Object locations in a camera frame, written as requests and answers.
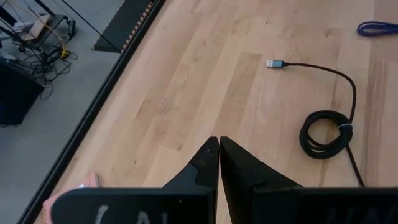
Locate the black ribbed floor mat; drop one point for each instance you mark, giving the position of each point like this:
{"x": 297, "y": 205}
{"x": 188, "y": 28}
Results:
{"x": 124, "y": 28}

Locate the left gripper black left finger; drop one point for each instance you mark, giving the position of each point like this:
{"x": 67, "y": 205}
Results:
{"x": 161, "y": 205}

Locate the black aluminium table frame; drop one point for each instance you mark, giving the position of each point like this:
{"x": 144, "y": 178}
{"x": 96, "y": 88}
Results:
{"x": 93, "y": 109}

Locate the black box on floor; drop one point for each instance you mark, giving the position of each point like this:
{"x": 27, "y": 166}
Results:
{"x": 17, "y": 93}

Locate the black metal cart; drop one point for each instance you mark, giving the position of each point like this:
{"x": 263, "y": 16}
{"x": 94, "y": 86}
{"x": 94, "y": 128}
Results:
{"x": 46, "y": 29}

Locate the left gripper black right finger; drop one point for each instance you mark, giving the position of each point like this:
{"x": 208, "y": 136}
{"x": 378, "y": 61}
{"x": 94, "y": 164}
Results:
{"x": 280, "y": 205}

